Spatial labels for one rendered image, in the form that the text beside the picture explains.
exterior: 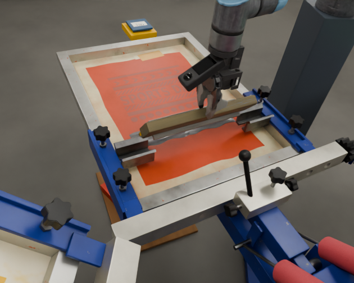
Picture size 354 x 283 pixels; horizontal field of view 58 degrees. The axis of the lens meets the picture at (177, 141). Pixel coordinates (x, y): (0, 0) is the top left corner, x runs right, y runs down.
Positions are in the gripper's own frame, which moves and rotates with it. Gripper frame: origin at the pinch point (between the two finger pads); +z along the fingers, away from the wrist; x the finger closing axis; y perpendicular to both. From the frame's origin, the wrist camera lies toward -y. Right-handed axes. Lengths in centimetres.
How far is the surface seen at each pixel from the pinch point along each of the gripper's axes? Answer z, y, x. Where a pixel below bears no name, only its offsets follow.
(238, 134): 13.7, 15.4, -1.0
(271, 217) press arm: 5.1, -0.1, -33.4
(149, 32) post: 14, 15, 72
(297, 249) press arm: 5.0, 0.1, -42.1
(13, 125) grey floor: 110, -59, 142
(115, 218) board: 107, -17, 39
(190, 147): 13.7, -2.2, -0.3
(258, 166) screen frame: 10.1, 10.4, -16.8
